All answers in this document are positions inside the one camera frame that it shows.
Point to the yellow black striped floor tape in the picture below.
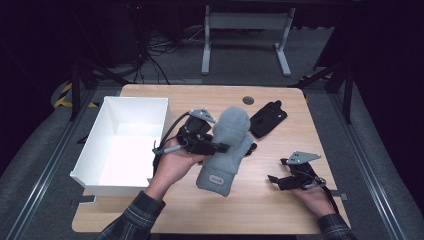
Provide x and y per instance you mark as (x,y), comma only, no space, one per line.
(65,100)

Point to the aluminium floor rail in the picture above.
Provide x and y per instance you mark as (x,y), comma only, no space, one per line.
(50,166)
(366,166)

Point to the white open box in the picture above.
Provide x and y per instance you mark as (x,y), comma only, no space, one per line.
(130,160)

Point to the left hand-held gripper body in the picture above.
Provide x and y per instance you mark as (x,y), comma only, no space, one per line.
(195,136)

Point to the white metal table frame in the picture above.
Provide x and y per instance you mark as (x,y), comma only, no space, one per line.
(248,20)

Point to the person's left hand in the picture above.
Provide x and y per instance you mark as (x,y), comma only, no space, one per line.
(171,170)

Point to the grey knit mitten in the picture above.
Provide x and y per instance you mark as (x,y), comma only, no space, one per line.
(232,121)
(221,170)

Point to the grey tape strip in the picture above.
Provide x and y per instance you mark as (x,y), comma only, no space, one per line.
(82,200)
(342,196)

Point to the black metal stand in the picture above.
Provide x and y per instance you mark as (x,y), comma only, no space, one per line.
(76,90)
(348,90)

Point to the round grey table grommet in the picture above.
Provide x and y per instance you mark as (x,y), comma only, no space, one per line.
(248,100)

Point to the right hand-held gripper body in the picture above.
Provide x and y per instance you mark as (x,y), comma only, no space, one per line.
(305,176)

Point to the person's right hand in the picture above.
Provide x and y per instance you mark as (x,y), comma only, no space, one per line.
(315,201)

